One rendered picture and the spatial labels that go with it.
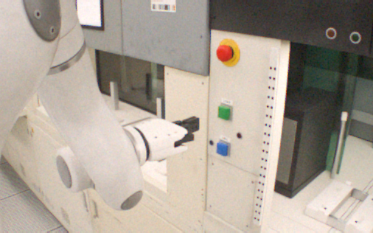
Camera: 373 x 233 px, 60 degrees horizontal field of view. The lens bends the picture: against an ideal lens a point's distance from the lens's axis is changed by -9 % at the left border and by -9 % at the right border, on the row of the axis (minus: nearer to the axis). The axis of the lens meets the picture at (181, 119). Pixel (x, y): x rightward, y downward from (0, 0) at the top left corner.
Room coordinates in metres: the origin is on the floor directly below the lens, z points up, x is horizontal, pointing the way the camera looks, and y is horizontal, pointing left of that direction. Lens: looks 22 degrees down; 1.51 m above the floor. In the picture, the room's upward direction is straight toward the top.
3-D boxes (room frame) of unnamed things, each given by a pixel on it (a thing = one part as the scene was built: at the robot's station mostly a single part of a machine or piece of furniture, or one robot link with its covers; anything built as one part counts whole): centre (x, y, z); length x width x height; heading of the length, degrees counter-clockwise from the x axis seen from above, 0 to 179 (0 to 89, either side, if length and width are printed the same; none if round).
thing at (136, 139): (0.63, 0.10, 1.20); 0.09 x 0.03 x 0.08; 43
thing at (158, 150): (0.67, 0.06, 1.20); 0.11 x 0.10 x 0.07; 133
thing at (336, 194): (0.83, -0.52, 0.89); 0.22 x 0.21 x 0.04; 133
